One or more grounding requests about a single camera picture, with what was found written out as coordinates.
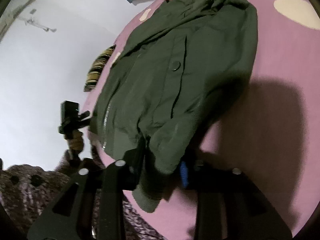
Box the dark knitted sweater sleeve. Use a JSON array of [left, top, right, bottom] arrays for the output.
[[1, 150, 166, 239]]

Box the striped brown yellow pillow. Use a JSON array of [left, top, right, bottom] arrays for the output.
[[84, 45, 116, 92]]

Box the white wall cable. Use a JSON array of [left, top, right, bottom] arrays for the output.
[[17, 8, 57, 33]]

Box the person's left hand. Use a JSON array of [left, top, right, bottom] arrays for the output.
[[64, 131, 84, 154]]

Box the dark green zip jacket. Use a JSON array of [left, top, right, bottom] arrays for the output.
[[89, 0, 258, 213]]

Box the pink polka dot bedsheet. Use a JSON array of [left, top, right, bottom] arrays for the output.
[[82, 0, 320, 240]]

